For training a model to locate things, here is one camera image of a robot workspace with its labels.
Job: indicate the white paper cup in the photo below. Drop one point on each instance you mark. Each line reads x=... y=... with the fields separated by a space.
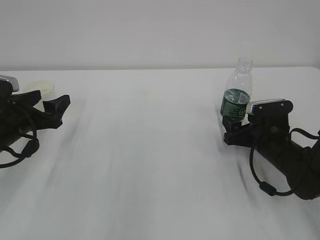
x=46 y=87
x=45 y=100

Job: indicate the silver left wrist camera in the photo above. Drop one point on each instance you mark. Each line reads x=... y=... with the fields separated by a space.
x=12 y=80

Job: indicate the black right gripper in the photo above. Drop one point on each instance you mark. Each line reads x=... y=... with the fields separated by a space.
x=263 y=133

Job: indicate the clear green-label water bottle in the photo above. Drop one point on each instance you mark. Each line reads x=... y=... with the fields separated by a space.
x=238 y=91

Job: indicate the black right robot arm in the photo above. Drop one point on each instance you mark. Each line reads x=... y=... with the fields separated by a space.
x=301 y=169

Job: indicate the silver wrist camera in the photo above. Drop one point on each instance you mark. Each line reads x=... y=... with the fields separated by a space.
x=269 y=107
x=12 y=80

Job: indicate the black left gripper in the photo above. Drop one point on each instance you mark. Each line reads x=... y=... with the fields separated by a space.
x=19 y=117

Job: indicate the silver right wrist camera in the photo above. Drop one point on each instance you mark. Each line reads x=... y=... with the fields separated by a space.
x=269 y=107

